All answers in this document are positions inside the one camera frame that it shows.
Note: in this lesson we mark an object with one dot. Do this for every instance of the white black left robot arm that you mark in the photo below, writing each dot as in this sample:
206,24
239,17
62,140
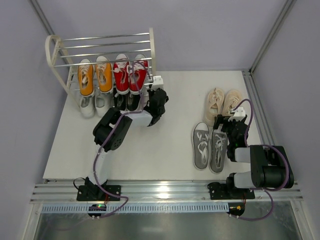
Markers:
110,133

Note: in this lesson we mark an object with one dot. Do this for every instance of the grey slotted cable duct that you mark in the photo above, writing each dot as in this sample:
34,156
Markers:
146,207

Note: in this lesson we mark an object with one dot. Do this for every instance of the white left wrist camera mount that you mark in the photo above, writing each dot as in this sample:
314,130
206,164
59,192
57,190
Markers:
157,83

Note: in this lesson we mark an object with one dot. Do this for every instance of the cream metal shoe shelf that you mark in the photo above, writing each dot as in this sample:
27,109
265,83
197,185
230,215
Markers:
64,56

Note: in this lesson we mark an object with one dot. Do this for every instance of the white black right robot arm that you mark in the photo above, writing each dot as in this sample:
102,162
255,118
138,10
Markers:
269,165

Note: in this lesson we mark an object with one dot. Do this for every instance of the aluminium front rail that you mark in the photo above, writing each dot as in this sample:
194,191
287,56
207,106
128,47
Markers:
60,191

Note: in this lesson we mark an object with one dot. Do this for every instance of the controller board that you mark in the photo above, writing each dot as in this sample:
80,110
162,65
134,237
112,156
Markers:
236,208
95,211

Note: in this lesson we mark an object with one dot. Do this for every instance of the red canvas sneaker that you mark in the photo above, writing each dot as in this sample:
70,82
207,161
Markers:
120,72
137,72

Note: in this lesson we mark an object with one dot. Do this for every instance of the orange canvas sneaker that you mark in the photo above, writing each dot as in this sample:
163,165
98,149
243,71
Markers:
103,70
85,75

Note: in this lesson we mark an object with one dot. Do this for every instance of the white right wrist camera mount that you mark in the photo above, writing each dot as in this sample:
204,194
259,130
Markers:
237,114

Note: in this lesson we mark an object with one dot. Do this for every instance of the left controller board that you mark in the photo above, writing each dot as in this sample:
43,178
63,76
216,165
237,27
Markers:
95,211

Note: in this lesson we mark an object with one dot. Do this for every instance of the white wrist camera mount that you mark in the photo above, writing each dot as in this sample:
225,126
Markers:
157,83
237,114

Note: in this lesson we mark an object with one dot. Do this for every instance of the beige lace sneaker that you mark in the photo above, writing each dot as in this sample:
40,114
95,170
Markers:
231,100
213,106

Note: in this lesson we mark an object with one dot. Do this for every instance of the aluminium corner post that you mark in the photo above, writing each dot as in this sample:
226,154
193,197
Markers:
41,16
272,34

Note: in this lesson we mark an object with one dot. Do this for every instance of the right controller board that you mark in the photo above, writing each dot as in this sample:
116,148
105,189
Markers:
236,208

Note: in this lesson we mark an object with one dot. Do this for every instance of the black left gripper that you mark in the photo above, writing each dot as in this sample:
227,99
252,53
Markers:
159,99

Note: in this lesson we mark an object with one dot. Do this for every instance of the white sneaker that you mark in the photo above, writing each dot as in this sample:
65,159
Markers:
103,102
87,107

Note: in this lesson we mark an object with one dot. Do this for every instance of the aluminium left corner post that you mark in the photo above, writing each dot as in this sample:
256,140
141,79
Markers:
41,16

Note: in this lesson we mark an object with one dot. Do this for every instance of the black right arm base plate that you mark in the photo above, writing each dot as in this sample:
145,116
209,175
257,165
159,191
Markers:
220,191

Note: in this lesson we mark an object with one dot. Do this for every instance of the black canvas sneaker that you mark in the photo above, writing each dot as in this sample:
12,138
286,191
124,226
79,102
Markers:
120,101
133,102

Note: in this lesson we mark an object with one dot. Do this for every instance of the grey canvas sneaker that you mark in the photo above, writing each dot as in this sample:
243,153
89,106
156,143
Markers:
201,145
219,144

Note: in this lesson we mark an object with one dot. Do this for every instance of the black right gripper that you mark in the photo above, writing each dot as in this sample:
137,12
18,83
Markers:
230,122

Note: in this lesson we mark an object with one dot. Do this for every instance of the aluminium rail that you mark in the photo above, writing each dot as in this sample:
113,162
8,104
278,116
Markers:
261,121
60,191

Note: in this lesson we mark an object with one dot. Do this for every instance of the aluminium right side rail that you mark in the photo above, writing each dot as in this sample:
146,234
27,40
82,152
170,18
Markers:
261,121

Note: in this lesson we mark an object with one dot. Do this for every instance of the aluminium right corner post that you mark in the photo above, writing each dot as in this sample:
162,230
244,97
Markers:
272,34

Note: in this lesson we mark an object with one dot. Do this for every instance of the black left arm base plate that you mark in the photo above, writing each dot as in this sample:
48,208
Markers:
89,193

